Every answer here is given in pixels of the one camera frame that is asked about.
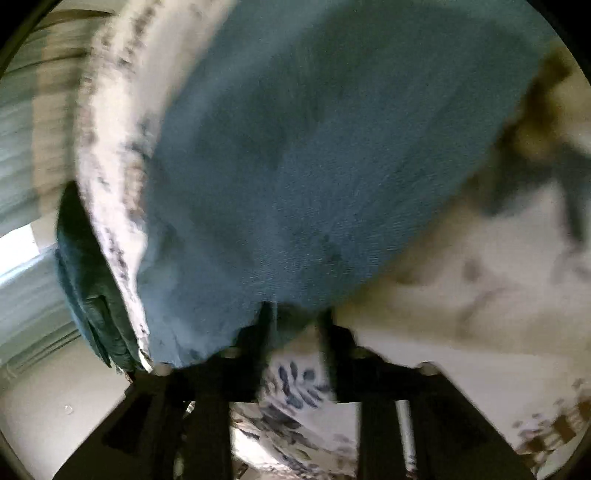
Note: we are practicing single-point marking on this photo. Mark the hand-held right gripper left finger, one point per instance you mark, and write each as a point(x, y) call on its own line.
point(251, 360)

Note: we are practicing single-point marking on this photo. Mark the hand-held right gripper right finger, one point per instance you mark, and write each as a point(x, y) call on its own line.
point(337, 360)

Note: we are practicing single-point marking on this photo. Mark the blue jeans pants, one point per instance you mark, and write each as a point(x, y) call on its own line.
point(323, 161)

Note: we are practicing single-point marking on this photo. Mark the floral bed sheet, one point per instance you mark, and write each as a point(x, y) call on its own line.
point(485, 286)

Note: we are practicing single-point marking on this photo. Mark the dark teal folded quilt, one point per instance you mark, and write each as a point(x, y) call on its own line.
point(87, 286)

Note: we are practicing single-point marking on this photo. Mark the window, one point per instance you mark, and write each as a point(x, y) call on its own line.
point(18, 251)

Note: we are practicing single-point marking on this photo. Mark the teal striped curtain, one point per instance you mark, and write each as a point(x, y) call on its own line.
point(32, 138)

